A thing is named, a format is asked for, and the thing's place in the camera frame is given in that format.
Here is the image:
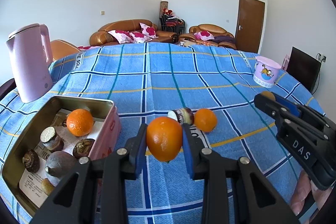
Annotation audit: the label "brown kiwi fruit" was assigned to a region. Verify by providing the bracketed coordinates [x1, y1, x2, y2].
[41, 178, 55, 196]
[261, 90, 276, 101]

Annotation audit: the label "large orange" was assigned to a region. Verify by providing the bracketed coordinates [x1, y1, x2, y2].
[66, 109, 94, 137]

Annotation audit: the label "pink metal tin box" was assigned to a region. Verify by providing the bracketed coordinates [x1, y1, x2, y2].
[2, 96, 121, 217]

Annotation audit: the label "medium orange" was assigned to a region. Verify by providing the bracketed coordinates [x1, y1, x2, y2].
[146, 117, 183, 162]

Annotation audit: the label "person's right hand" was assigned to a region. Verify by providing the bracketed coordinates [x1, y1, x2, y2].
[290, 169, 334, 217]

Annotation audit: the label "pink cartoon plastic cup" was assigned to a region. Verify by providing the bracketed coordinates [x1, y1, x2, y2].
[253, 56, 281, 89]

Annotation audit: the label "black television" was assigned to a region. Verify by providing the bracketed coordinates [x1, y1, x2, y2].
[286, 47, 321, 92]

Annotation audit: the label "blue plaid tablecloth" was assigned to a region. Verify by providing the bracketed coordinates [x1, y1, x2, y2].
[1, 42, 331, 223]

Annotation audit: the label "small orange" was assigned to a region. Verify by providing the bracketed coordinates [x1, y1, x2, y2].
[194, 109, 218, 133]

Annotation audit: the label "brown wooden door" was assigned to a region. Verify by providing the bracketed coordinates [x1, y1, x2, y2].
[235, 0, 265, 53]

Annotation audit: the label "brown leather armchair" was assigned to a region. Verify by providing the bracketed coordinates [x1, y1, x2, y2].
[178, 24, 236, 50]

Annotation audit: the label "armchair pink floral cushion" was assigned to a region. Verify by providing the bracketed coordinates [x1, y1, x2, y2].
[194, 31, 214, 41]

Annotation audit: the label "cluttered coffee table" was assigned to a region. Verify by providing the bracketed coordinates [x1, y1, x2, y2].
[178, 40, 218, 47]

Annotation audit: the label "stacked dark chairs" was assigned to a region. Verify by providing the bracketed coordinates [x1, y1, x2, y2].
[159, 8, 186, 35]

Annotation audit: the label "dark purple stool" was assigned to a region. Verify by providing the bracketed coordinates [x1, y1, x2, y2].
[0, 79, 17, 100]

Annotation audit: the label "brown leather long sofa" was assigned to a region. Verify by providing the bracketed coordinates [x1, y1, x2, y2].
[89, 19, 178, 46]

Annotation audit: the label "pink electric kettle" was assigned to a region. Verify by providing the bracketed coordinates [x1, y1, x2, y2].
[6, 23, 53, 103]

